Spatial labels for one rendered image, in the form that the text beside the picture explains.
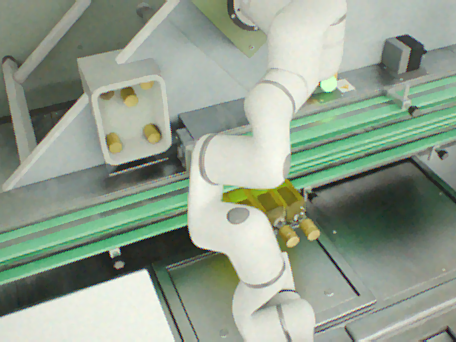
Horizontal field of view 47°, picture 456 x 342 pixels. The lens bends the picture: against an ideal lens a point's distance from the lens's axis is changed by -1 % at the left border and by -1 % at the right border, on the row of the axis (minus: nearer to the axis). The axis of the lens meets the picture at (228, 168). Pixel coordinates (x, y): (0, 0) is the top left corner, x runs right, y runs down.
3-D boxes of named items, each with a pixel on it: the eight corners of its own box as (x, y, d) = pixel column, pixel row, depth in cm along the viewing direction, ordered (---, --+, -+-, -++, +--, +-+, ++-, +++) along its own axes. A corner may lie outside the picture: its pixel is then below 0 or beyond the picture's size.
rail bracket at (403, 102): (379, 94, 150) (409, 119, 141) (383, 71, 145) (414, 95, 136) (390, 91, 151) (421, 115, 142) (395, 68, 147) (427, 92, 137)
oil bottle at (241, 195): (215, 189, 146) (248, 242, 131) (214, 174, 142) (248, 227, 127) (234, 183, 148) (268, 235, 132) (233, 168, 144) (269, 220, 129)
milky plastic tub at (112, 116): (99, 148, 138) (106, 168, 132) (82, 73, 123) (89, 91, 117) (162, 131, 143) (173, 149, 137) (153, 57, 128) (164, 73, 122)
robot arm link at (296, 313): (265, 335, 97) (315, 320, 96) (255, 289, 105) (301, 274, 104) (285, 372, 107) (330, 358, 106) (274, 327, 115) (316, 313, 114)
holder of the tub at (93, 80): (102, 163, 142) (109, 180, 136) (82, 73, 124) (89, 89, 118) (163, 146, 146) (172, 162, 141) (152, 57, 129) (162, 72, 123)
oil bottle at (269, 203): (234, 182, 147) (269, 234, 132) (234, 167, 144) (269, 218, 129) (253, 176, 149) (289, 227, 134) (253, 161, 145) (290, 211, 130)
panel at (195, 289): (-18, 327, 128) (-6, 464, 104) (-22, 320, 126) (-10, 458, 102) (307, 217, 154) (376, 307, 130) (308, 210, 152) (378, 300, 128)
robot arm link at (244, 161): (233, 80, 91) (187, 125, 82) (304, 80, 84) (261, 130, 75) (253, 145, 99) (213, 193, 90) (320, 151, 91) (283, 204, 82)
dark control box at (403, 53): (380, 62, 160) (397, 75, 154) (384, 38, 155) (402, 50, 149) (402, 56, 163) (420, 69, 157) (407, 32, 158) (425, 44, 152)
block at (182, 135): (175, 158, 142) (184, 174, 137) (172, 130, 136) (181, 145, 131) (188, 155, 143) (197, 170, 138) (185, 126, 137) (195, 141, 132)
